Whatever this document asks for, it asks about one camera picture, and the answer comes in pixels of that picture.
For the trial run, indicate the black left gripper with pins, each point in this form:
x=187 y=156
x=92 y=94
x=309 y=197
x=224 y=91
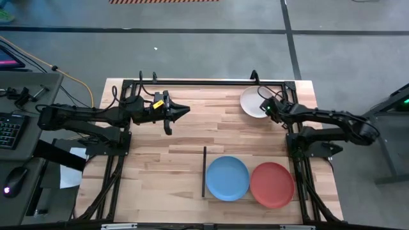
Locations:
x=143 y=111

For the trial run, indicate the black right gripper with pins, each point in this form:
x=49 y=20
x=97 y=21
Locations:
x=273 y=110

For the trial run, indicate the yellow label tag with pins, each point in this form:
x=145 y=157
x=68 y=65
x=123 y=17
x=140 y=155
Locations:
x=158 y=104

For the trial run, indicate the black keyboard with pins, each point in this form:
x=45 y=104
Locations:
x=9 y=131

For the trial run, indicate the cream white plate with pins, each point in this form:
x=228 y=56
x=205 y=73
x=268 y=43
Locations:
x=250 y=102

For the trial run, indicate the white paper sheet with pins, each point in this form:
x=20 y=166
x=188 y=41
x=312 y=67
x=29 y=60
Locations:
x=71 y=174

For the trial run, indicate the black grey side cart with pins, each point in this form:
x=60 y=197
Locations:
x=393 y=127

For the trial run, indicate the black clamp tool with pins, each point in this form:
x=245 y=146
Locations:
x=22 y=94

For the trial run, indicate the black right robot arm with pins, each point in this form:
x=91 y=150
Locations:
x=335 y=119

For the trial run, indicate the black computer mouse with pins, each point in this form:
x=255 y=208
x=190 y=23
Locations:
x=14 y=182

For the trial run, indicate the orange red plate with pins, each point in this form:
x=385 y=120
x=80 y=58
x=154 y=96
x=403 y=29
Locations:
x=272 y=185

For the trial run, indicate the screen with pink stripe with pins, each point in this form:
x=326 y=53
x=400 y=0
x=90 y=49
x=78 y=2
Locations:
x=8 y=59

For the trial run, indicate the black metal table frame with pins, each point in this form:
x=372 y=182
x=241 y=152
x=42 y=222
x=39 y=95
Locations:
x=207 y=82

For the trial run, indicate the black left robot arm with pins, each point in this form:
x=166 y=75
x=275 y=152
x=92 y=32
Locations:
x=80 y=115

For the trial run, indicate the blue plate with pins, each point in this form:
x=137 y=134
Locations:
x=227 y=178

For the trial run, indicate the grey side desk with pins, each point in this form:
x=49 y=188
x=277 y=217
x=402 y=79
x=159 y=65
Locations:
x=32 y=83

